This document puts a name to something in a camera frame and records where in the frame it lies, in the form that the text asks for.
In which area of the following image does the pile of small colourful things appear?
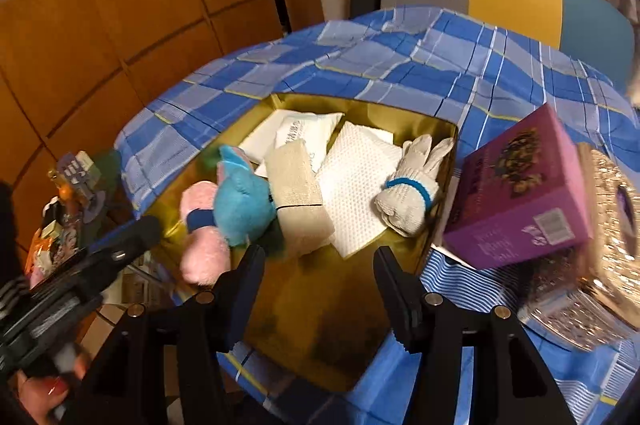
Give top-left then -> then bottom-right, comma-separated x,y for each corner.
27,149 -> 122,282

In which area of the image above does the blue plush toy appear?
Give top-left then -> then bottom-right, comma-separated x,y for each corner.
212,145 -> 279,249

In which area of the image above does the plain white paper packet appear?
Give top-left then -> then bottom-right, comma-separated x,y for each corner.
240,109 -> 291,166

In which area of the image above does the purple cardboard box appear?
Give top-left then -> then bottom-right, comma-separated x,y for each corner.
442,102 -> 596,271

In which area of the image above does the white glove blue band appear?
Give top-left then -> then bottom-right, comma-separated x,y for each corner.
375,135 -> 455,237

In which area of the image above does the white textured cloth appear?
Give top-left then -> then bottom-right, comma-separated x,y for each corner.
316,121 -> 401,258

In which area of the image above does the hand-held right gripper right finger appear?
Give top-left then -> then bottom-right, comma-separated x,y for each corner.
374,246 -> 563,425

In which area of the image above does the gold tin box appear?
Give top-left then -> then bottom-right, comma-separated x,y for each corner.
135,92 -> 460,394

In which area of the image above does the beige knit sock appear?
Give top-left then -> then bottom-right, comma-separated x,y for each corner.
263,140 -> 337,259

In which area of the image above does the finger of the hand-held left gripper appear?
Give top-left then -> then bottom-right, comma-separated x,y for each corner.
86,215 -> 164,267

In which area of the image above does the printed white paper packet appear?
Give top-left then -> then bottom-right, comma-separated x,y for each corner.
272,112 -> 346,172

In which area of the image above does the person's left hand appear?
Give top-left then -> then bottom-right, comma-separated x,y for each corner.
16,349 -> 92,422

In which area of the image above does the blue plaid bed sheet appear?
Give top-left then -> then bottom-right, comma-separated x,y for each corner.
114,8 -> 640,425

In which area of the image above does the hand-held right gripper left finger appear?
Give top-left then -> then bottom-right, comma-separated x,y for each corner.
75,245 -> 268,425

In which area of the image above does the pink fluffy sock navy band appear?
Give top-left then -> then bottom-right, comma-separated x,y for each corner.
179,182 -> 234,287

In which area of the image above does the embossed gold tin lid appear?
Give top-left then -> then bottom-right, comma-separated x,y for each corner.
517,142 -> 640,352

